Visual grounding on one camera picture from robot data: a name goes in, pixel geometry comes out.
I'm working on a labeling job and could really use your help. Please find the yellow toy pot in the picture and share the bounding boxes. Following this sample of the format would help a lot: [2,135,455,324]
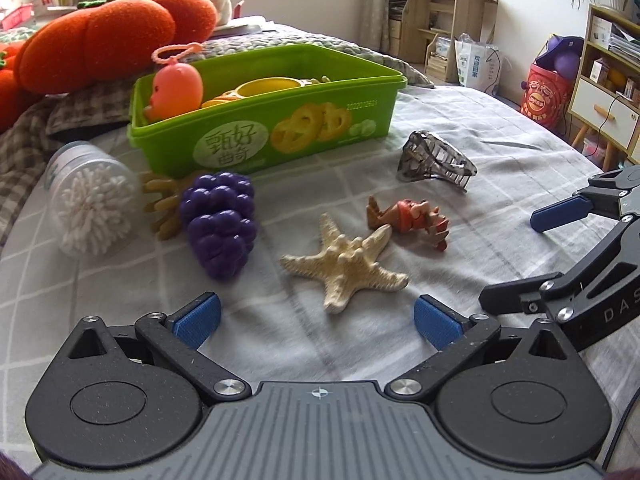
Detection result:
[235,76,316,98]

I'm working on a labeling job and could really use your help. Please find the dark translucent hair claw clip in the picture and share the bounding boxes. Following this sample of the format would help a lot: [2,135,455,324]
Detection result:
[397,130,478,193]

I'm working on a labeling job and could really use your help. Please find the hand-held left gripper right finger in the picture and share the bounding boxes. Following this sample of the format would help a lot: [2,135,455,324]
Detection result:
[384,294,593,402]

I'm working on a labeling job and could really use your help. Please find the white paper bag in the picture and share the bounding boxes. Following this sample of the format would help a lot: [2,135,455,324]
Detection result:
[454,34,500,92]

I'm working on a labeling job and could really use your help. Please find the pink rubber toy with strap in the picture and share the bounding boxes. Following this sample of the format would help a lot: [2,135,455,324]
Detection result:
[144,42,205,122]

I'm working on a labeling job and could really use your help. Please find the large orange pumpkin cushion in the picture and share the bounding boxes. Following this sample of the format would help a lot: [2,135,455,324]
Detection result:
[12,0,218,95]

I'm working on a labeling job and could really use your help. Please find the clear cotton swab jar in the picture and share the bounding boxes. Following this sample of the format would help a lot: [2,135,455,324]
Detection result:
[44,141,141,259]

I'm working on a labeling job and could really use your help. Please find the grey grid bed sheet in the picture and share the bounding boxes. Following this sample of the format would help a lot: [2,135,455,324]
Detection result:
[0,82,640,480]

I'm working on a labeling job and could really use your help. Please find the orange yellow toy dish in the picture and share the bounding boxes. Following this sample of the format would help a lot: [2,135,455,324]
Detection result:
[200,89,246,110]

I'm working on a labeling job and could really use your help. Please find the pink white plush bunny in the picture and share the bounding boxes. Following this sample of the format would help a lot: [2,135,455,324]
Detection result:
[202,0,234,26]

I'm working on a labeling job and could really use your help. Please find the teal leaf pattern pillow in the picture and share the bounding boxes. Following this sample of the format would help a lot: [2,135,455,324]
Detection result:
[0,26,43,47]

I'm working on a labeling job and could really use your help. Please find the wooden desk with shelves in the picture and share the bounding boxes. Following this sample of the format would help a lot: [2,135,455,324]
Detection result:
[387,0,501,83]

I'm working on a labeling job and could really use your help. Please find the small orange pumpkin cushion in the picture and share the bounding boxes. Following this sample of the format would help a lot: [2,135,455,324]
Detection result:
[0,40,43,133]

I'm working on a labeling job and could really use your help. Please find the wooden cabinet with white drawer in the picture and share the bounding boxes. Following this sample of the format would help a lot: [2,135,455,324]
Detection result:
[565,4,640,171]

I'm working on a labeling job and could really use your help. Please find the brown reindeer figurine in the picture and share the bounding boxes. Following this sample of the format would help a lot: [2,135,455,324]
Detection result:
[366,195,451,253]

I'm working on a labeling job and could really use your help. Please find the beige starfish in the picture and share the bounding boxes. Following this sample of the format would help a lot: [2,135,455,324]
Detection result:
[280,212,410,315]

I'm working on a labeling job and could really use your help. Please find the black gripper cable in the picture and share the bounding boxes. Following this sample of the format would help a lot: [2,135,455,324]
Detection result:
[595,395,640,466]

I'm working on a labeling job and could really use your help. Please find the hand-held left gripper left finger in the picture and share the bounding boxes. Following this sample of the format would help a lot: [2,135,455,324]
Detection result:
[42,291,252,406]

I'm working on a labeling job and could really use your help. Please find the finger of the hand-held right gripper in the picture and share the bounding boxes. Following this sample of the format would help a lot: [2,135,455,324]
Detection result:
[530,165,640,233]
[479,215,640,321]

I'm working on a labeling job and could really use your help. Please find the beige curtain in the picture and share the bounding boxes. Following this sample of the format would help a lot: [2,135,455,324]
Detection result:
[365,0,396,56]

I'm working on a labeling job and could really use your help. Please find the purple plush toy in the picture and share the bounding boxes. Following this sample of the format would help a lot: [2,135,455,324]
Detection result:
[545,35,585,81]

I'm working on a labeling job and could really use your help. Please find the white papers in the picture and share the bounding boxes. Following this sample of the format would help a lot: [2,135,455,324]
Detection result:
[212,16,276,38]

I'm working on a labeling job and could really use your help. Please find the purple toy grapes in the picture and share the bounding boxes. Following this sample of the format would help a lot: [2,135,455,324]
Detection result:
[179,171,259,281]

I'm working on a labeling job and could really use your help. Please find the red plastic basket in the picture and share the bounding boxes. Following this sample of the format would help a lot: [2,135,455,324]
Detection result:
[0,2,36,28]

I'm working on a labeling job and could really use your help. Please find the green plastic box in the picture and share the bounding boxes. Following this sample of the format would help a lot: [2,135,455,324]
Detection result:
[126,43,408,179]

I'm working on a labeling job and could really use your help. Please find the red printed bucket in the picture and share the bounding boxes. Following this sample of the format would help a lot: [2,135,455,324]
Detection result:
[520,62,576,131]

